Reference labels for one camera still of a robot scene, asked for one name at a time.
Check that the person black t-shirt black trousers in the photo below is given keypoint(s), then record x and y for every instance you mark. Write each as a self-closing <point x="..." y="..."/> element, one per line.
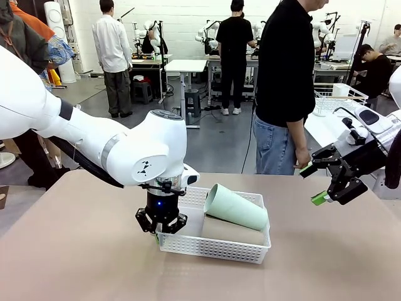
<point x="233" y="37"/>

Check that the dark plastic stool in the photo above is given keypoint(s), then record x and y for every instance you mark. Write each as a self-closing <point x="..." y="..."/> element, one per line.
<point x="142" y="92"/>

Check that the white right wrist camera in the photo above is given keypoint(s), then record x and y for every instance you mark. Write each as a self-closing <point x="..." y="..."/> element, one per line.
<point x="374" y="119"/>

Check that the white board panel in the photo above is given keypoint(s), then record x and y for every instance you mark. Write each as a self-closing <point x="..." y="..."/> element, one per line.
<point x="344" y="47"/>

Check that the person in grey top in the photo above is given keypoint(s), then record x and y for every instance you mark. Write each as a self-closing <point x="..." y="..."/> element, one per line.
<point x="393" y="44"/>

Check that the wood-top work desk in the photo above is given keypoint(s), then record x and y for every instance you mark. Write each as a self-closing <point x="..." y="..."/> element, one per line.
<point x="147" y="62"/>

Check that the black tripod stand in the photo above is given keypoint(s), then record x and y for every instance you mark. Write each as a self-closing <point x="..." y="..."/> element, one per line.
<point x="360" y="47"/>

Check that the person's right hand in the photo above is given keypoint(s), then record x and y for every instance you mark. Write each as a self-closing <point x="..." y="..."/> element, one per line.
<point x="303" y="160"/>

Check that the person black shirt blue jeans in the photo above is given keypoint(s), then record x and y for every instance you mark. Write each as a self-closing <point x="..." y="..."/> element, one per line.
<point x="282" y="62"/>

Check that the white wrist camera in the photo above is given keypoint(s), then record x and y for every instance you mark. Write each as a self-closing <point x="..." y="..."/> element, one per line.
<point x="191" y="178"/>
<point x="374" y="119"/>

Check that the mannequin in dark jacket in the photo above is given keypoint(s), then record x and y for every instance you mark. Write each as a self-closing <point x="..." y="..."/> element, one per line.
<point x="28" y="44"/>

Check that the white tower fan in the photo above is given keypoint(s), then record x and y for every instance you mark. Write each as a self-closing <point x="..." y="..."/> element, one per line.
<point x="59" y="28"/>

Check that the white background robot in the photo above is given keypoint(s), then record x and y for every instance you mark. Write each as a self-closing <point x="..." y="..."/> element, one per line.
<point x="203" y="31"/>
<point x="319" y="28"/>
<point x="155" y="37"/>
<point x="258" y="28"/>

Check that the person's right forearm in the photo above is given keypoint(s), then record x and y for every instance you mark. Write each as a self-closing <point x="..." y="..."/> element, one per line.
<point x="297" y="138"/>

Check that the white standing desk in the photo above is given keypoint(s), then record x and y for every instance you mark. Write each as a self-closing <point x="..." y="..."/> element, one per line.
<point x="185" y="65"/>

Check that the long cluttered desk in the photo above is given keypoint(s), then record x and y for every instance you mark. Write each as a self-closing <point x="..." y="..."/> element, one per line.
<point x="332" y="67"/>

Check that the grey plastic stool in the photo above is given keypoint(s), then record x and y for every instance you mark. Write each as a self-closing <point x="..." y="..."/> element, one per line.
<point x="191" y="94"/>

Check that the seated person in black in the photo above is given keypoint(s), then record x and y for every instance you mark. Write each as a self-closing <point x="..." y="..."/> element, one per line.
<point x="376" y="69"/>

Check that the round white stand base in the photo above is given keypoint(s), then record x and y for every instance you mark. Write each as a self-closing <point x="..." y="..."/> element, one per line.
<point x="6" y="160"/>

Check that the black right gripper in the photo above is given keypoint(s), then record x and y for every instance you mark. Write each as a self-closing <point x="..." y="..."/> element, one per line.
<point x="363" y="161"/>

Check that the brown board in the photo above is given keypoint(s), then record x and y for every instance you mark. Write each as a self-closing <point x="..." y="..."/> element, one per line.
<point x="3" y="200"/>

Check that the white box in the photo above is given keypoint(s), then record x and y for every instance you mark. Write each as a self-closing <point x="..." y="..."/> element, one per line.
<point x="341" y="91"/>

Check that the person in white shirt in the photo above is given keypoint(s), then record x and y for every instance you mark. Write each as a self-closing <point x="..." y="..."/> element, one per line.
<point x="111" y="37"/>

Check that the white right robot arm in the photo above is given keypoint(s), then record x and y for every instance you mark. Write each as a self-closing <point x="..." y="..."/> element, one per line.
<point x="397" y="84"/>

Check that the white side table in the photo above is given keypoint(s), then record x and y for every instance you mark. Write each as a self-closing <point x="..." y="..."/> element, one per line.
<point x="322" y="131"/>

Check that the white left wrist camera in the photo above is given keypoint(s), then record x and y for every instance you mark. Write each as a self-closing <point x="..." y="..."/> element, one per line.
<point x="191" y="178"/>

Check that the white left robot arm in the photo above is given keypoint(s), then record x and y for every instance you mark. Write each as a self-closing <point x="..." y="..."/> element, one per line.
<point x="94" y="138"/>

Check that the grey work desk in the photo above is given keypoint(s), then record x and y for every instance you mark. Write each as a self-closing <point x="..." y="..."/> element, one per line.
<point x="213" y="61"/>

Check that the mannequin in orange clothes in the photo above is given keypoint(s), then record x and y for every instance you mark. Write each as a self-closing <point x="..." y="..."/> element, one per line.
<point x="31" y="19"/>

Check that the white perforated plastic basket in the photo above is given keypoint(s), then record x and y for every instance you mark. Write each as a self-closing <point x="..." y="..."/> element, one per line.
<point x="213" y="247"/>

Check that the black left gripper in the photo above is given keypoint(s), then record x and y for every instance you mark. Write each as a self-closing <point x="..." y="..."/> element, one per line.
<point x="163" y="203"/>

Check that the tall mint green cup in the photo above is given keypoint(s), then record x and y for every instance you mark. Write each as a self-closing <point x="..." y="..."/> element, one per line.
<point x="238" y="213"/>

